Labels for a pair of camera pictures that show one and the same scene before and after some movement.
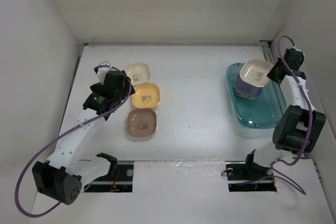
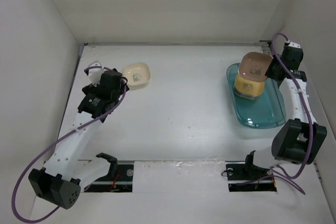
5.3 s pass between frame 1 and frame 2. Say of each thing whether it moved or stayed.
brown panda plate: moved
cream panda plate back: stayed
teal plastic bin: stayed
